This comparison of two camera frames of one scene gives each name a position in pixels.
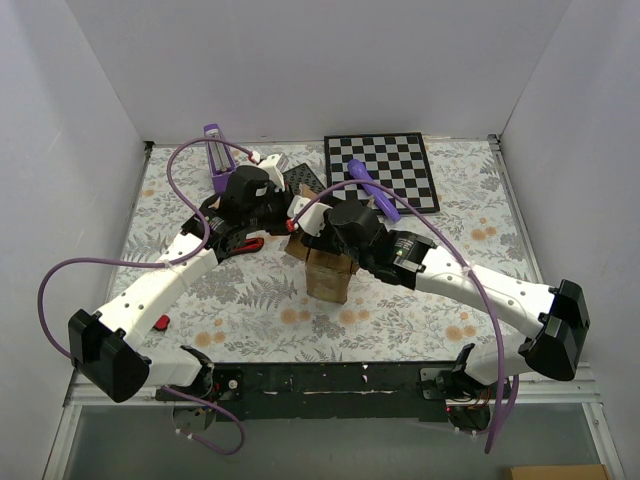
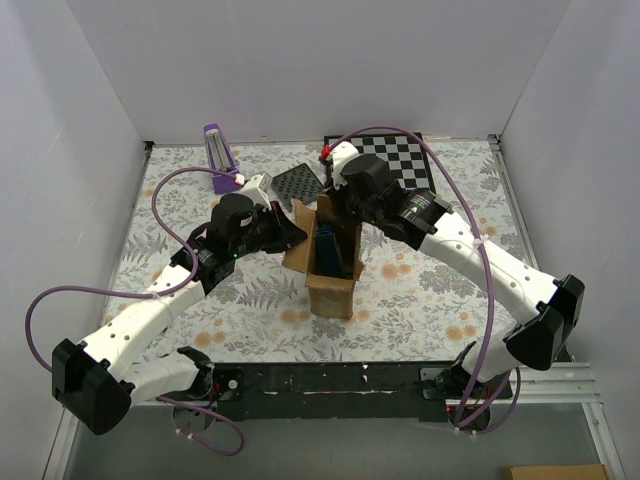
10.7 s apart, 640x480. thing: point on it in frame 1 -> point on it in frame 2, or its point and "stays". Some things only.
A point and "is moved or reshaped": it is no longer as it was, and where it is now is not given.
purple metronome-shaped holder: [220, 160] stays
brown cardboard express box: [327, 276] is moved or reshaped
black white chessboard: [397, 161] stays
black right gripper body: [316, 241] -> [341, 198]
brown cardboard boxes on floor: [563, 472] stays
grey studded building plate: [301, 175] stays
